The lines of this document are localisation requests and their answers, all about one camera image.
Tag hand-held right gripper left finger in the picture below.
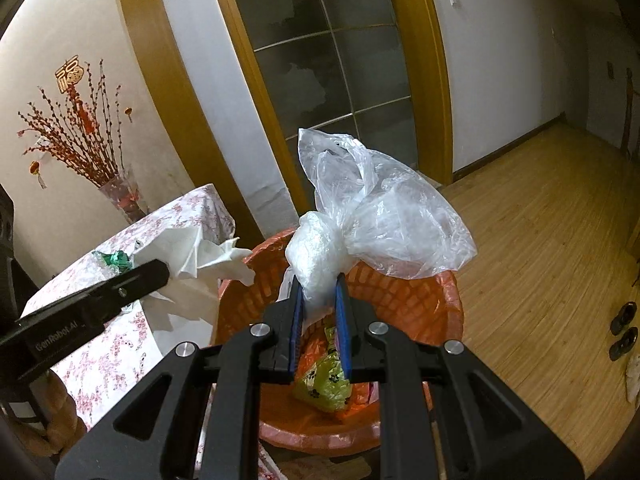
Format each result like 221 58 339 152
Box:
55 272 306 480

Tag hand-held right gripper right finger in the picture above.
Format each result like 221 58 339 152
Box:
334 272 586 480

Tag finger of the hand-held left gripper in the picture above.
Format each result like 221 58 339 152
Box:
75 259 171 322

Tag yellow patterned plastic bag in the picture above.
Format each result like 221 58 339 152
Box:
292 327 353 413

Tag white tissue paper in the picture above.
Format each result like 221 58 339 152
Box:
132 225 256 356

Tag grey lattice waste basket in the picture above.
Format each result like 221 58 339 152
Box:
212 227 463 458

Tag orange bin liner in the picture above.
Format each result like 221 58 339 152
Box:
212 227 463 458

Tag clear plastic bag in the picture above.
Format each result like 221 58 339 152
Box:
285 127 478 321

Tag green wrapper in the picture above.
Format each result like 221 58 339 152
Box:
95 250 133 273

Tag floral tablecloth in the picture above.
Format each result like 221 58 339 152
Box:
22 184 238 433

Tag turned wooden table leg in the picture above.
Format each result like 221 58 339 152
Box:
15 370 88 461

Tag glass vase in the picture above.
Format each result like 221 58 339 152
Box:
97 162 148 223

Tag red decorative branches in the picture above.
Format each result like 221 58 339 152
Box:
17 57 136 186

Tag glass panel door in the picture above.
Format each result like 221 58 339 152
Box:
205 0 453 241

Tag white slippers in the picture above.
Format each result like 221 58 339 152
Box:
625 355 640 406

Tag red and gold wall ornament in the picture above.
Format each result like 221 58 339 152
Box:
54 52 96 136

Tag wooden door frame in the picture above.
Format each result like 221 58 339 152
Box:
110 0 266 246

